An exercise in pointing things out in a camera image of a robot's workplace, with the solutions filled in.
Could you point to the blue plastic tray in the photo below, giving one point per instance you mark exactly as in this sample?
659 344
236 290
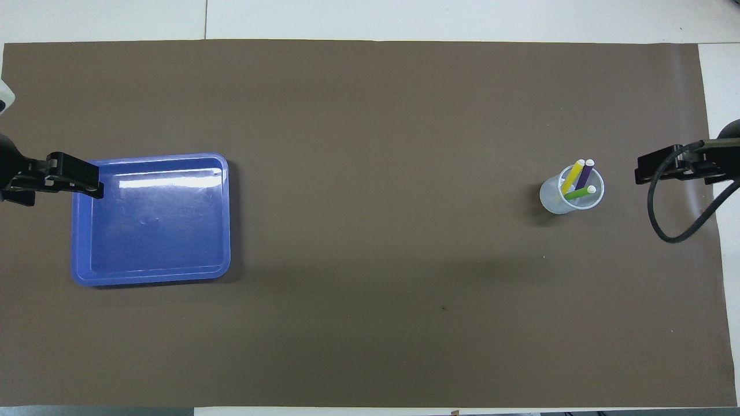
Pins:
173 231

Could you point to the translucent plastic cup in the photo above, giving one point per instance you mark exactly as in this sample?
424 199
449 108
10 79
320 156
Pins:
552 202

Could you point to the brown table mat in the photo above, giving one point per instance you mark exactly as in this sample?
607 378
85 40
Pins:
370 318

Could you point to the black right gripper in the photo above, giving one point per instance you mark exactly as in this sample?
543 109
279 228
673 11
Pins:
729 147

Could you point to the green pen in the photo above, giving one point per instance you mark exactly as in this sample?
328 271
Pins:
578 193

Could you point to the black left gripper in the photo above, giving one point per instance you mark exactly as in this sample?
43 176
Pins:
8 159

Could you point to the purple pen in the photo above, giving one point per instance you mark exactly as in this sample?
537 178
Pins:
585 173

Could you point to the yellow pen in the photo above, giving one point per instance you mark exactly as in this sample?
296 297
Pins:
573 176

